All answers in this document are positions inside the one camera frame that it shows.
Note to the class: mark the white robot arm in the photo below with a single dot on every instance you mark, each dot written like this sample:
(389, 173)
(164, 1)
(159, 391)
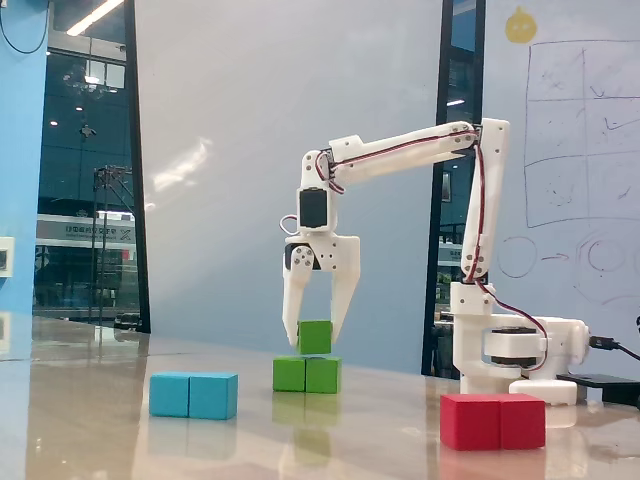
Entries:
(485, 200)

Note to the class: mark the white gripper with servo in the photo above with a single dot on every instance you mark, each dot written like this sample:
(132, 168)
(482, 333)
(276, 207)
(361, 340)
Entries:
(336, 254)

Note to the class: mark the flat black power box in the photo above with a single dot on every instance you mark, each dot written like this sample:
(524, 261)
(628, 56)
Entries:
(610, 386)

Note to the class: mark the yellow round wall sticker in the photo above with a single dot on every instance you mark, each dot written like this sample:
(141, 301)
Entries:
(521, 26)

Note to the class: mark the metal scaffold tower outside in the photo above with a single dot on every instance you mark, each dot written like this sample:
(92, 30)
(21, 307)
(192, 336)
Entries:
(106, 172)

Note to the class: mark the white wall switch plate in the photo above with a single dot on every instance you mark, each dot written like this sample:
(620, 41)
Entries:
(6, 256)

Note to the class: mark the long blue block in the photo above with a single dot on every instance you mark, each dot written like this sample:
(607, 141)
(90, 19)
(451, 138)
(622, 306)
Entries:
(192, 395)

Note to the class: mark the long red block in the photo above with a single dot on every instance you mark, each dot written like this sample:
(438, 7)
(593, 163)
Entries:
(492, 422)

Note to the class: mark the black window frame post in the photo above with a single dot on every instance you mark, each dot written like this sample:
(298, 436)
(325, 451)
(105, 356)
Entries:
(137, 200)
(441, 75)

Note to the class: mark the small green cube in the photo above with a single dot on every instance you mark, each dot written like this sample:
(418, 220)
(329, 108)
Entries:
(315, 337)

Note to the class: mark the long green block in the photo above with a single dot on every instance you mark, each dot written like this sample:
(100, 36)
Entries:
(306, 376)

